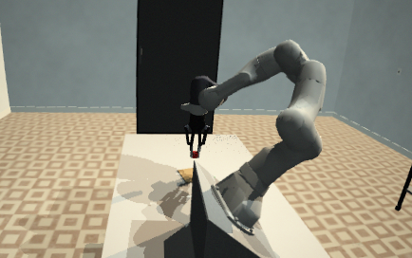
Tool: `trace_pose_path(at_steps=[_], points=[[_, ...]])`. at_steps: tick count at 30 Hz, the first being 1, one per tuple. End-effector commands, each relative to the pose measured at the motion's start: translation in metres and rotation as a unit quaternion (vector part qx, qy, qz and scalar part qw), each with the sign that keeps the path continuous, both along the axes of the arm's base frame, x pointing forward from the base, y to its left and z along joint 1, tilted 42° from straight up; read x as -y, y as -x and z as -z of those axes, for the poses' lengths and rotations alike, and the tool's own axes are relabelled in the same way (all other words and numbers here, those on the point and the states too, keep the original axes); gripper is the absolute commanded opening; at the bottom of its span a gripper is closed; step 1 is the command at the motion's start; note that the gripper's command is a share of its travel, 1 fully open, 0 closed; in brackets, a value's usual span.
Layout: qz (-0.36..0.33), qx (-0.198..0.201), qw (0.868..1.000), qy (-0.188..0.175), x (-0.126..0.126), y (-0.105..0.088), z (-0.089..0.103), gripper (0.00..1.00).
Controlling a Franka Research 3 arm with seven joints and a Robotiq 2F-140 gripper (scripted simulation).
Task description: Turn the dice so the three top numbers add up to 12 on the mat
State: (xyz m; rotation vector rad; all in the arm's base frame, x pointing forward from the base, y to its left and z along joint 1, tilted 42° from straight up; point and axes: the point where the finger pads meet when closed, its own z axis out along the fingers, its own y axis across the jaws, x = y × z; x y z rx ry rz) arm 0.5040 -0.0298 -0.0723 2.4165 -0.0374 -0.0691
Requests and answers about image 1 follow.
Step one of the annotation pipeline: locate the tan flat mat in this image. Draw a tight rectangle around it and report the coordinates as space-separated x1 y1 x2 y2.
178 168 193 183

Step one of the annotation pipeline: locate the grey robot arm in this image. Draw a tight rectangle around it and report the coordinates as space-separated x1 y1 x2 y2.
180 40 327 236

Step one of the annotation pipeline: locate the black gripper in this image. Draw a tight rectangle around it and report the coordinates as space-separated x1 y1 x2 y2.
183 113 210 158

